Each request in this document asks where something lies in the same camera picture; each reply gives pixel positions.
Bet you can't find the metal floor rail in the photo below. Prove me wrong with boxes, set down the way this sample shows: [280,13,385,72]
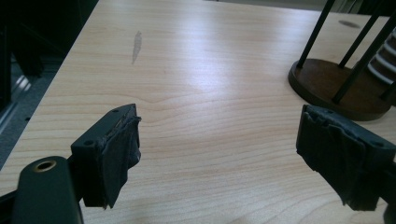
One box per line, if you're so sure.
[0,73,34,133]

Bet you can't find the black stand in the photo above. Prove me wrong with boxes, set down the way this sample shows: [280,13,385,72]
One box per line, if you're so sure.
[0,18,46,108]

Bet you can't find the black wire cup holder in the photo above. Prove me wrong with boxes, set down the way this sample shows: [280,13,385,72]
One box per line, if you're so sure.
[288,0,396,122]

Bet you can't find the round dark table grommet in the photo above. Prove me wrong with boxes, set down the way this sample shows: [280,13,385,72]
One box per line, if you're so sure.
[338,20,361,29]

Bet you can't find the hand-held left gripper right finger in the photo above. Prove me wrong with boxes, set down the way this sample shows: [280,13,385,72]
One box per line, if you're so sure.
[295,104,396,212]

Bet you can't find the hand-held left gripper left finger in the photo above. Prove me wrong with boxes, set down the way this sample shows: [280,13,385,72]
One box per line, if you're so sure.
[70,103,143,210]

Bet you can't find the stack of brown paper cups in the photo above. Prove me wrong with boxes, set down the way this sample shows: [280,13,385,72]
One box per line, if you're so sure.
[366,27,396,87]

